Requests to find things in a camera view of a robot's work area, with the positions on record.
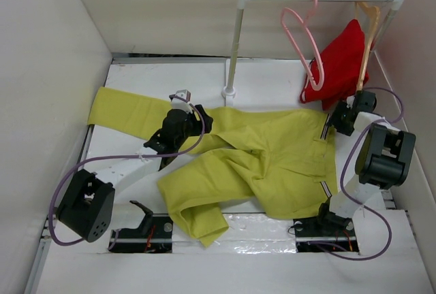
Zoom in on yellow-green trousers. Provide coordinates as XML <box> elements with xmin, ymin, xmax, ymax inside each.
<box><xmin>87</xmin><ymin>86</ymin><xmax>339</xmax><ymax>249</ymax></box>

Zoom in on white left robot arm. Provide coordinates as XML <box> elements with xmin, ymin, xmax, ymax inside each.
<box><xmin>55</xmin><ymin>105</ymin><xmax>213</xmax><ymax>242</ymax></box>

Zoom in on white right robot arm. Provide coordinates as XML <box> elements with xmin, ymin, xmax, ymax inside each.
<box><xmin>315</xmin><ymin>90</ymin><xmax>416</xmax><ymax>235</ymax></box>

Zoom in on pink plastic hanger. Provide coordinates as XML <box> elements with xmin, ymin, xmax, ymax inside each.
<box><xmin>280</xmin><ymin>0</ymin><xmax>326</xmax><ymax>90</ymax></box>

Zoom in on wooden hanger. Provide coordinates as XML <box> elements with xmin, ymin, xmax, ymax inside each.
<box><xmin>355</xmin><ymin>1</ymin><xmax>380</xmax><ymax>91</ymax></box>

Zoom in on red shorts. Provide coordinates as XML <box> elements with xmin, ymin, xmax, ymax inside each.
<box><xmin>300</xmin><ymin>19</ymin><xmax>364</xmax><ymax>110</ymax></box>

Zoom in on white clothes rack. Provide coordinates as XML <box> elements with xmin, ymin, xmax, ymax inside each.
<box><xmin>221</xmin><ymin>0</ymin><xmax>405</xmax><ymax>107</ymax></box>

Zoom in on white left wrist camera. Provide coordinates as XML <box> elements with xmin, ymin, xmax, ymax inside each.
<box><xmin>169</xmin><ymin>90</ymin><xmax>192</xmax><ymax>114</ymax></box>

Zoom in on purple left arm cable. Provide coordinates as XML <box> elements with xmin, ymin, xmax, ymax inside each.
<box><xmin>47</xmin><ymin>93</ymin><xmax>206</xmax><ymax>248</ymax></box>

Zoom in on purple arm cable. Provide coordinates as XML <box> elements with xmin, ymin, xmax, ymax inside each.
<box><xmin>47</xmin><ymin>93</ymin><xmax>206</xmax><ymax>248</ymax></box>
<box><xmin>316</xmin><ymin>86</ymin><xmax>406</xmax><ymax>261</ymax></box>

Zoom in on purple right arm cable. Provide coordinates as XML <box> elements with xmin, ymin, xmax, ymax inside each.
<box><xmin>316</xmin><ymin>86</ymin><xmax>406</xmax><ymax>261</ymax></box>

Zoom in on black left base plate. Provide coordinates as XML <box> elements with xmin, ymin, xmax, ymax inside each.
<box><xmin>109</xmin><ymin>214</ymin><xmax>173</xmax><ymax>254</ymax></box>

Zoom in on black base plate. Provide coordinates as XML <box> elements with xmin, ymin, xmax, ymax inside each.
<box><xmin>109</xmin><ymin>214</ymin><xmax>173</xmax><ymax>254</ymax></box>
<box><xmin>287</xmin><ymin>217</ymin><xmax>359</xmax><ymax>253</ymax></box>

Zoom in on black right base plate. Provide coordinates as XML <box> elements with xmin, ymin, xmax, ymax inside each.
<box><xmin>287</xmin><ymin>217</ymin><xmax>359</xmax><ymax>253</ymax></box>

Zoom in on aluminium frame rail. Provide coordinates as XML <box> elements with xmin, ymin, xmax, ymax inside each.
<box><xmin>24</xmin><ymin>218</ymin><xmax>52</xmax><ymax>294</ymax></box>

